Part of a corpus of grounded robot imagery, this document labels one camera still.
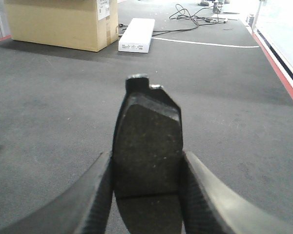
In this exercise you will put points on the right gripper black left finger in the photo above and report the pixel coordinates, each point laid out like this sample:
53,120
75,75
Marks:
82,209

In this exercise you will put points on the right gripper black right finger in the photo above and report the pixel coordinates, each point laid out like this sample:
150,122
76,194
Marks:
209,206

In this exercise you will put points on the white flat cardboard box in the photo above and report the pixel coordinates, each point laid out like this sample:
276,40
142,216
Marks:
137,36

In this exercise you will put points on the black conveyor belt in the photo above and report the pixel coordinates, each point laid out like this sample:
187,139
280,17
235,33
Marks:
58,109

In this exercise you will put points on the grey brake pad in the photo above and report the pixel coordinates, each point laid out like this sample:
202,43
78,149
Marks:
147,156

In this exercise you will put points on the large brown cardboard box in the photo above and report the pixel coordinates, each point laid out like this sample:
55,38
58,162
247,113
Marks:
89,25

